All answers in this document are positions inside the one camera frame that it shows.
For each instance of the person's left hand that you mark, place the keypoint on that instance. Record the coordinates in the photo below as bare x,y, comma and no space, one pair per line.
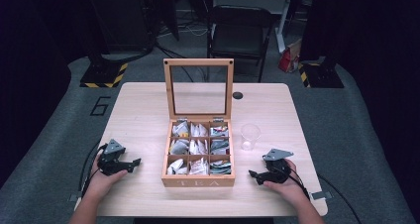
104,182

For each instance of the assorted tea bag packets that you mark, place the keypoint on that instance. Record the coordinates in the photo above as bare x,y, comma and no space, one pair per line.
199,148

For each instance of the white desk leg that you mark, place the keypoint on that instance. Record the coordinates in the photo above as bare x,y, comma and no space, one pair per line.
284,22

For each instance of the clear plastic cup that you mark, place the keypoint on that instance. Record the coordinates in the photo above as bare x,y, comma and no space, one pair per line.
250,137

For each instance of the black folding chair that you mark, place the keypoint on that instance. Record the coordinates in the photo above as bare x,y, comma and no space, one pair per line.
239,32

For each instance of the black table grommet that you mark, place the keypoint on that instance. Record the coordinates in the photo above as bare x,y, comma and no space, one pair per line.
237,95

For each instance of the grey metal table bracket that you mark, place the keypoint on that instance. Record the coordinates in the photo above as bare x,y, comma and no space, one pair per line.
321,195
74,197

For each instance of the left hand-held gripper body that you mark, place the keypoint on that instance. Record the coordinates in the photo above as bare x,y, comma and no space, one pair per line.
110,158

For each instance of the wooden tea box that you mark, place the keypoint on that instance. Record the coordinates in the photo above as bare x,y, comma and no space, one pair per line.
198,181

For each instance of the red paper bag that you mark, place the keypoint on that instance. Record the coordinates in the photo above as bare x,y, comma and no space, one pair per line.
289,57

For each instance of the striped black stand base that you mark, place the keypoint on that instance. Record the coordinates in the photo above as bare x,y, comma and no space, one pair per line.
105,75
319,75

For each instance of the person's right hand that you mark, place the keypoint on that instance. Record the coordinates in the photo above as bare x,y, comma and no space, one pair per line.
290,187

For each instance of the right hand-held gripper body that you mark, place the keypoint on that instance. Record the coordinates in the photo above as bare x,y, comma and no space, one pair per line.
276,168

